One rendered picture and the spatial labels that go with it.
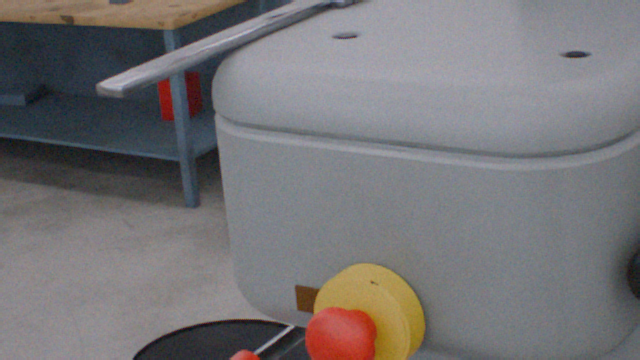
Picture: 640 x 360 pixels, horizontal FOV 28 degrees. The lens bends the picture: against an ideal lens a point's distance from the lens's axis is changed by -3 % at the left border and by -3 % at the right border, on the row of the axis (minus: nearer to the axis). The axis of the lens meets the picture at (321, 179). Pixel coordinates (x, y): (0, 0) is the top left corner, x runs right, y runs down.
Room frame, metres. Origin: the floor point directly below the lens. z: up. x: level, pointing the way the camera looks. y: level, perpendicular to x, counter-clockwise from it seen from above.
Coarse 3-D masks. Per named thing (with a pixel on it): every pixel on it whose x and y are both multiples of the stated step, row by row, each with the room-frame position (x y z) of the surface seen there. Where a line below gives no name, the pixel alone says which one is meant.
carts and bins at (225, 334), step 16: (224, 320) 2.99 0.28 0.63; (240, 320) 2.99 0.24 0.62; (256, 320) 2.98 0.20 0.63; (160, 336) 2.93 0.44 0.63; (176, 336) 2.95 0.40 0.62; (192, 336) 2.97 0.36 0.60; (208, 336) 2.98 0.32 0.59; (224, 336) 2.99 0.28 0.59; (240, 336) 2.98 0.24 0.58; (256, 336) 2.97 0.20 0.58; (272, 336) 2.95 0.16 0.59; (144, 352) 2.87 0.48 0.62; (160, 352) 2.91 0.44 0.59; (176, 352) 2.94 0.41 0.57; (192, 352) 2.96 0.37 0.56; (208, 352) 2.98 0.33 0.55; (224, 352) 2.98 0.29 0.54; (288, 352) 2.92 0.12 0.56; (304, 352) 2.88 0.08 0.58
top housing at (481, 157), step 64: (384, 0) 0.83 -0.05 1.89; (448, 0) 0.82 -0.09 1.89; (512, 0) 0.80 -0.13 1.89; (576, 0) 0.79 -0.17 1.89; (256, 64) 0.70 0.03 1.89; (320, 64) 0.69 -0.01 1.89; (384, 64) 0.67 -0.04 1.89; (448, 64) 0.66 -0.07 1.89; (512, 64) 0.65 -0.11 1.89; (576, 64) 0.64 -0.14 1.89; (256, 128) 0.69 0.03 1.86; (320, 128) 0.66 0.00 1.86; (384, 128) 0.64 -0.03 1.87; (448, 128) 0.62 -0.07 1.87; (512, 128) 0.60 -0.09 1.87; (576, 128) 0.59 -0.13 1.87; (256, 192) 0.69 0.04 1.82; (320, 192) 0.66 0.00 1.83; (384, 192) 0.64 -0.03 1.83; (448, 192) 0.62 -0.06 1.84; (512, 192) 0.60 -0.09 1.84; (576, 192) 0.59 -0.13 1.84; (256, 256) 0.69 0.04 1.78; (320, 256) 0.66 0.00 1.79; (384, 256) 0.64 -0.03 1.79; (448, 256) 0.62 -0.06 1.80; (512, 256) 0.60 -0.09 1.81; (576, 256) 0.59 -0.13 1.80; (448, 320) 0.62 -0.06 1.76; (512, 320) 0.60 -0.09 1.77; (576, 320) 0.59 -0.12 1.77
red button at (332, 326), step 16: (320, 320) 0.61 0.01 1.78; (336, 320) 0.60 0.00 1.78; (352, 320) 0.60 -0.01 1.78; (368, 320) 0.62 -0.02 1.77; (320, 336) 0.61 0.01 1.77; (336, 336) 0.60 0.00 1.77; (352, 336) 0.60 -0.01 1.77; (368, 336) 0.60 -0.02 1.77; (320, 352) 0.61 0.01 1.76; (336, 352) 0.60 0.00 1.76; (352, 352) 0.60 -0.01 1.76; (368, 352) 0.60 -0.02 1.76
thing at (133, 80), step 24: (312, 0) 0.82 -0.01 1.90; (336, 0) 0.82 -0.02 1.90; (360, 0) 0.83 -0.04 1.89; (240, 24) 0.77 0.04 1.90; (264, 24) 0.76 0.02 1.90; (288, 24) 0.78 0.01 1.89; (192, 48) 0.72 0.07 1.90; (216, 48) 0.72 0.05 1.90; (144, 72) 0.68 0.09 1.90; (168, 72) 0.69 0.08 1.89; (120, 96) 0.66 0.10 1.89
